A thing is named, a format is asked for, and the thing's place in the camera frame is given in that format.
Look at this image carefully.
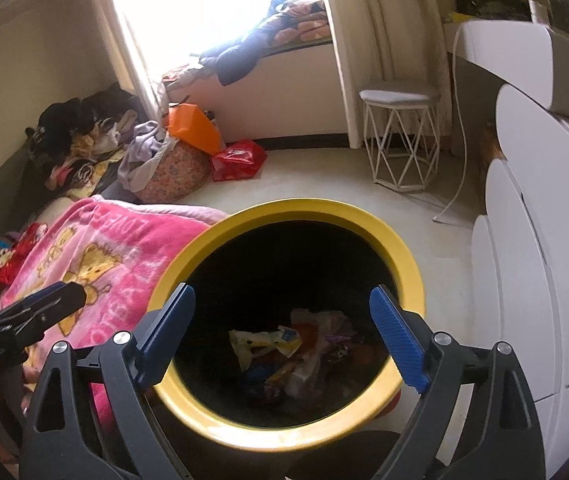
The yellow white snack wrapper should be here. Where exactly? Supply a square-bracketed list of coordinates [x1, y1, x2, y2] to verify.
[228, 326, 304, 372]

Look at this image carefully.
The grey-green headboard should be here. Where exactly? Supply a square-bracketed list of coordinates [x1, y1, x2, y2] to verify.
[0, 140, 55, 241]

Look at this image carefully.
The white wire stool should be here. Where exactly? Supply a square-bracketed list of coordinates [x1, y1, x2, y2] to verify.
[359, 81, 442, 192]

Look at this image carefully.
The black clothing heap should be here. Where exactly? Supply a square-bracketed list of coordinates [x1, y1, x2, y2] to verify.
[24, 82, 140, 156]

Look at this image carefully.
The black bag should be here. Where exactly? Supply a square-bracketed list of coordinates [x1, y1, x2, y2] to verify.
[455, 0, 530, 18]

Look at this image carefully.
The orange bag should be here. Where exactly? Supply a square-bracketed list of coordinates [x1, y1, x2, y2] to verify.
[167, 103, 222, 156]

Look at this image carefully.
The orange patterned quilt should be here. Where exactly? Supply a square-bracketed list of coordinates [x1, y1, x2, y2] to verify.
[264, 0, 329, 46]

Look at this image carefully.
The floral fabric bag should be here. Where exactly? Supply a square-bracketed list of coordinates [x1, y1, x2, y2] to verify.
[137, 140, 212, 203]

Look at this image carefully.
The white window seat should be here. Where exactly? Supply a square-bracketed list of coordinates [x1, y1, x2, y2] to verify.
[164, 40, 350, 148]

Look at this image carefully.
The white plastic wrapper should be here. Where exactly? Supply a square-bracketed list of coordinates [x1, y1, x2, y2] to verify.
[264, 309, 347, 398]

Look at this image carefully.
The red plastic bag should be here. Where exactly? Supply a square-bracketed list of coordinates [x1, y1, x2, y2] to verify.
[211, 139, 268, 182]

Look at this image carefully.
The dark-framed window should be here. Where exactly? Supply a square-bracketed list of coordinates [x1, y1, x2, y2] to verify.
[107, 0, 325, 76]

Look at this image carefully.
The red printed cloth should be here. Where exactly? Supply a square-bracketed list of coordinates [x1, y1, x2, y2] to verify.
[0, 222, 48, 286]

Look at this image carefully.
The white drawer cabinet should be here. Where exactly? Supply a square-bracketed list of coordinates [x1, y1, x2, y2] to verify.
[471, 82, 569, 461]

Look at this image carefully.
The sheer white curtain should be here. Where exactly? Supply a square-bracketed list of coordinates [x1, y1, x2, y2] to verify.
[84, 0, 168, 121]

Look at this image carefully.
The pink printed blanket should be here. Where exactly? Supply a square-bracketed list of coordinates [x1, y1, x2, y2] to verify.
[0, 195, 230, 426]

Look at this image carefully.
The cream curtain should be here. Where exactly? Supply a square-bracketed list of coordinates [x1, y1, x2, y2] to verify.
[321, 0, 452, 150]

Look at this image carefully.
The blue white snack wrapper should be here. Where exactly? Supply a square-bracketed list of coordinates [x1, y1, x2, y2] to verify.
[244, 364, 278, 391]

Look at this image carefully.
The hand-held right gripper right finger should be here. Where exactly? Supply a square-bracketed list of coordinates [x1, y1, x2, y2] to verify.
[369, 285, 545, 480]

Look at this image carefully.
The dark blue jacket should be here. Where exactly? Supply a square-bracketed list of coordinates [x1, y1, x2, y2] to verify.
[199, 0, 290, 87]

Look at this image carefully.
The yellow-rimmed black bin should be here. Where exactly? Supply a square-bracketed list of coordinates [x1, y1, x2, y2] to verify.
[147, 199, 427, 451]

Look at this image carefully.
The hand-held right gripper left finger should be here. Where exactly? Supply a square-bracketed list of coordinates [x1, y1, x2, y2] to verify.
[19, 282, 198, 480]

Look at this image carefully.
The grey white garment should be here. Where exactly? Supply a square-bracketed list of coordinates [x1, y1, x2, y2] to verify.
[117, 120, 172, 193]

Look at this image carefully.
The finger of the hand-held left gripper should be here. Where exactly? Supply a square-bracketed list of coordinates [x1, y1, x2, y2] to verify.
[0, 282, 88, 345]

